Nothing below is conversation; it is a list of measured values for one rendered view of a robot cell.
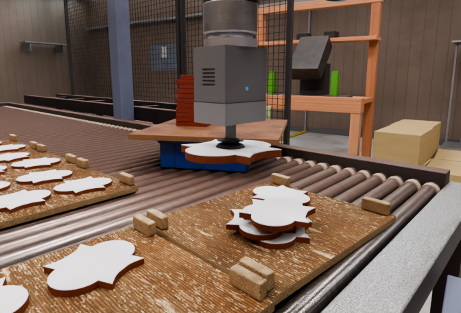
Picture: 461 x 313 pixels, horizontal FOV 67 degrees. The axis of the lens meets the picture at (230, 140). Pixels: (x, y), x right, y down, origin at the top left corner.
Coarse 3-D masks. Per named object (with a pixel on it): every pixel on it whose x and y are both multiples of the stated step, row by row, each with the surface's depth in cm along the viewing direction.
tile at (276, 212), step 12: (252, 204) 69; (264, 204) 69; (276, 204) 69; (288, 204) 69; (300, 204) 69; (240, 216) 65; (252, 216) 63; (264, 216) 63; (276, 216) 63; (288, 216) 63; (300, 216) 63; (264, 228) 60; (276, 228) 59; (288, 228) 60
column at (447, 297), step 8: (448, 280) 63; (456, 280) 63; (448, 288) 60; (456, 288) 60; (448, 296) 58; (456, 296) 58; (448, 304) 56; (456, 304) 56; (448, 312) 54; (456, 312) 54
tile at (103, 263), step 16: (112, 240) 61; (80, 256) 56; (96, 256) 56; (112, 256) 56; (128, 256) 56; (48, 272) 53; (64, 272) 51; (80, 272) 51; (96, 272) 51; (112, 272) 51; (48, 288) 49; (64, 288) 47; (80, 288) 48; (112, 288) 49
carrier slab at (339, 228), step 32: (192, 224) 70; (224, 224) 70; (320, 224) 70; (352, 224) 70; (384, 224) 71; (224, 256) 58; (256, 256) 58; (288, 256) 58; (320, 256) 58; (288, 288) 50
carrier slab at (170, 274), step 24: (96, 240) 64; (144, 240) 64; (24, 264) 56; (144, 264) 56; (168, 264) 56; (192, 264) 56; (96, 288) 49; (120, 288) 49; (144, 288) 49; (168, 288) 49; (192, 288) 49; (216, 288) 49; (24, 312) 44; (48, 312) 44; (72, 312) 44; (96, 312) 44; (120, 312) 44; (144, 312) 44; (168, 312) 44; (192, 312) 44; (216, 312) 44; (240, 312) 44; (264, 312) 45
